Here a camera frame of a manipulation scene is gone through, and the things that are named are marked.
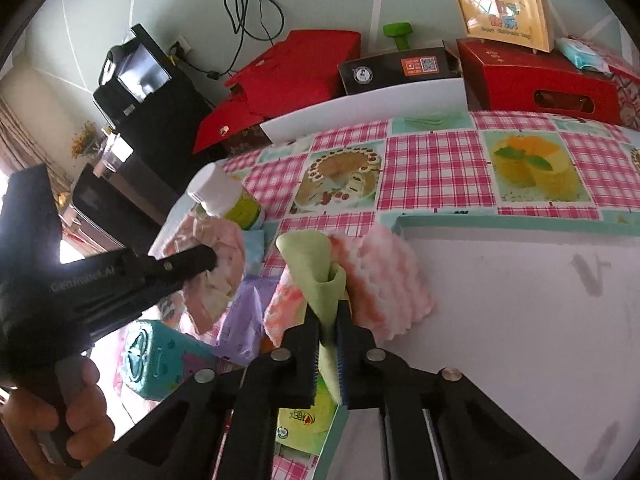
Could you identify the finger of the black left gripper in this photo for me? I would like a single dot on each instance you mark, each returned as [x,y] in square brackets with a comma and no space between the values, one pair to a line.
[168,275]

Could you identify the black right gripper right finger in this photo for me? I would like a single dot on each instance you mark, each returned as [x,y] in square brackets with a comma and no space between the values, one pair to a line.
[355,373]

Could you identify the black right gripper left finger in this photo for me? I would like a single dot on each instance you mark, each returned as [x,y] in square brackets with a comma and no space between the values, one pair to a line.
[299,372]

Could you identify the pink patterned cloth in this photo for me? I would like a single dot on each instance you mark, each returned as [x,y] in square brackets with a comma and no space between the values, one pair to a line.
[215,249]

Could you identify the pink white fluffy towel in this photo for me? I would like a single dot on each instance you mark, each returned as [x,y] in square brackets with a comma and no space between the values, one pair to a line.
[385,287]

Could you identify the light green cloth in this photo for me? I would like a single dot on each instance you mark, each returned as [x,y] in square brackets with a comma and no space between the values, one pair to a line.
[322,281]

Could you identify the purple tissue pack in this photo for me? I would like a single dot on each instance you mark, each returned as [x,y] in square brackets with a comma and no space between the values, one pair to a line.
[240,335]

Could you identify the green tea packet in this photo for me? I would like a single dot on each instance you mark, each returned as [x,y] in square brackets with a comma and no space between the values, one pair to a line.
[305,429]

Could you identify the teal toy box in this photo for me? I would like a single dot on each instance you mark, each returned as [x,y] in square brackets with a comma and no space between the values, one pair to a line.
[157,359]

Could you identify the white pill bottle green label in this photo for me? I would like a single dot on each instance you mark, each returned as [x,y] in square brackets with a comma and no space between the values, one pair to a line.
[224,197]

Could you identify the black water dispenser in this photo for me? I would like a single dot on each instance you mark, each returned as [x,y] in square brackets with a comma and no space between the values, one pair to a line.
[153,106]

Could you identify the pink checkered tablecloth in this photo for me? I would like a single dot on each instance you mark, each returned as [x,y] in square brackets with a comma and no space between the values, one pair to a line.
[501,164]

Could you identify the red gift bag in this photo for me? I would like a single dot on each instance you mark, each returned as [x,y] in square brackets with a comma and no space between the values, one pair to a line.
[302,70]

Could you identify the black box with QR code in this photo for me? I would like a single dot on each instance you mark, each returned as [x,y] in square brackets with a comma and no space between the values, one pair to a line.
[400,67]

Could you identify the red gift box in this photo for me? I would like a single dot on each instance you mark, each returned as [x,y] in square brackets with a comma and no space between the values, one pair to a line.
[507,77]

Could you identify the green dumbbell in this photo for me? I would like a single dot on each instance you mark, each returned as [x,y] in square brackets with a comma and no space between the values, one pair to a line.
[400,33]

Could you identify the blue wet wipes pack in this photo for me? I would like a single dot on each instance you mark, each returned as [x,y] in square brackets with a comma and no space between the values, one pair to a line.
[582,56]

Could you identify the yellow children's suitcase box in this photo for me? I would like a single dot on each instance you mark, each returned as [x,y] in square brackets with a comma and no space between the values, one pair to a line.
[524,23]

